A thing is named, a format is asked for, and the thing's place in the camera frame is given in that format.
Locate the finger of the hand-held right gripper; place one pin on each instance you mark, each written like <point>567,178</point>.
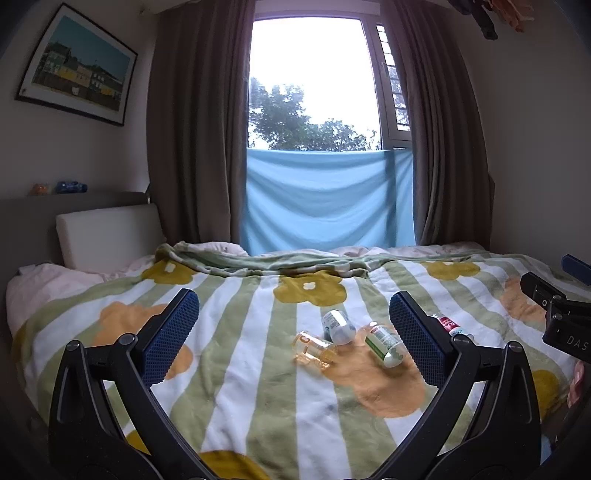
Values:
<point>576,266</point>
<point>542,288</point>

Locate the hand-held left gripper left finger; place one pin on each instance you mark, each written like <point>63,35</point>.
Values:
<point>171,339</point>

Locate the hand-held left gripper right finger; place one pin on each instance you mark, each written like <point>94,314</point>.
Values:
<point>415,342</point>

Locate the green label bottle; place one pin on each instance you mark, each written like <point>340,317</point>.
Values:
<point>385,346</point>

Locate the white grey bottle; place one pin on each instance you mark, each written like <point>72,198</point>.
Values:
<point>337,326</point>

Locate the clear amber bottle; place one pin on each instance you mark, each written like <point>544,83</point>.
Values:
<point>315,349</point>

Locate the striped floral blanket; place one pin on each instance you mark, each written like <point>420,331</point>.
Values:
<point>277,397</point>

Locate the white cushion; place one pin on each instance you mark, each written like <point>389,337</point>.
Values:
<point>106,235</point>

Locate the light blue cloth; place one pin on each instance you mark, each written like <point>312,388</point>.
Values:
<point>323,203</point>

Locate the small blue toy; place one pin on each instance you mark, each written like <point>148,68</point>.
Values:
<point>71,187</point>

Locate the brown curtain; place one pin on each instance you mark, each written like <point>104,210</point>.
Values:
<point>198,120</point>
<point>438,138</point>

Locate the small orange figurine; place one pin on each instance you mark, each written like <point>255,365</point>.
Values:
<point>40,190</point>

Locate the tree outside window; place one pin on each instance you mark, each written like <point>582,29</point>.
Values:
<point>286,120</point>

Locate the orange hanging garment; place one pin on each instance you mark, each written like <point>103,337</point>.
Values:
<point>512,14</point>

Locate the dark hanging garment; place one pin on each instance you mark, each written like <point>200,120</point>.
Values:
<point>480,18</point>

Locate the framed wall picture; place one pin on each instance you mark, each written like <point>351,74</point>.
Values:
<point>78,64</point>

